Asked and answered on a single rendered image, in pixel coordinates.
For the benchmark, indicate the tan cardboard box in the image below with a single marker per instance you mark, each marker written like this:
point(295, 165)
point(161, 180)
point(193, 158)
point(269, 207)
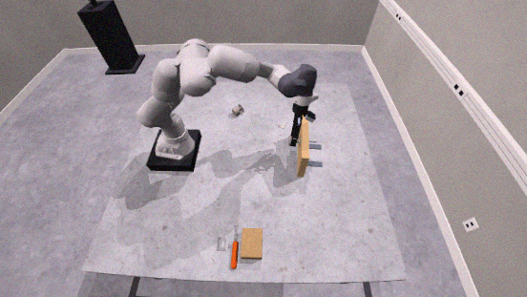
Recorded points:
point(252, 243)

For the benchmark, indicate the orange-handled screwdriver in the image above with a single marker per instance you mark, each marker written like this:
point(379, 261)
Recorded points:
point(235, 248)

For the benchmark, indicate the tan wooden slab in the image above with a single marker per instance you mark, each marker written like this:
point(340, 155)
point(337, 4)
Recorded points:
point(303, 150)

